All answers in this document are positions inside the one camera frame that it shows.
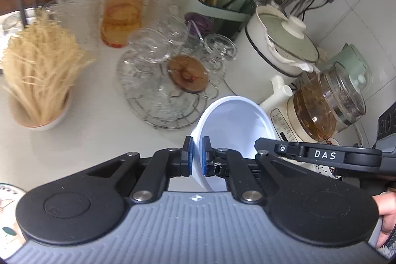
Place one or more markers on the cluster of glass cups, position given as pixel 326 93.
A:
pixel 148 44

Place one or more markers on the translucent plastic bowl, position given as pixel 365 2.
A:
pixel 235 121

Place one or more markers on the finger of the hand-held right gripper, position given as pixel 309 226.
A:
pixel 321 155

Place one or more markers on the floral ceramic plate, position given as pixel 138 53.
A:
pixel 7 220

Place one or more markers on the black kitchen appliance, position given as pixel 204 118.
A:
pixel 386 128

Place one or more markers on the person's right hand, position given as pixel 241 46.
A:
pixel 388 205

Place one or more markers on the textured glass tumbler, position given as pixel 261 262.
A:
pixel 79 10

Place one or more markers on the glass jar with wooden lid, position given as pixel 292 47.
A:
pixel 187 73

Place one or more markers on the clear drinking glass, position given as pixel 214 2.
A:
pixel 12 23

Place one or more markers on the purple small bowl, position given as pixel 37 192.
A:
pixel 198 21

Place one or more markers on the glass kettle on cream base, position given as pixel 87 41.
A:
pixel 324 106

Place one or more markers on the small floral ceramic bowl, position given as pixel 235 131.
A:
pixel 321 171

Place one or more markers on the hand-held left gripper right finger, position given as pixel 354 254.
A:
pixel 204 155

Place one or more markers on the green chopstick holder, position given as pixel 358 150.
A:
pixel 225 18

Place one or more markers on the white ceramic noodle bowl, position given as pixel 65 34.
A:
pixel 40 123

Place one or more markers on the bundle of dried noodles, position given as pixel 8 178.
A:
pixel 40 66

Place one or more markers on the white pot with lid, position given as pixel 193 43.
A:
pixel 278 44

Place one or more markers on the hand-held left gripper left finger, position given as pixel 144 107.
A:
pixel 191 155

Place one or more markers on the red lid plastic jar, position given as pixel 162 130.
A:
pixel 123 4

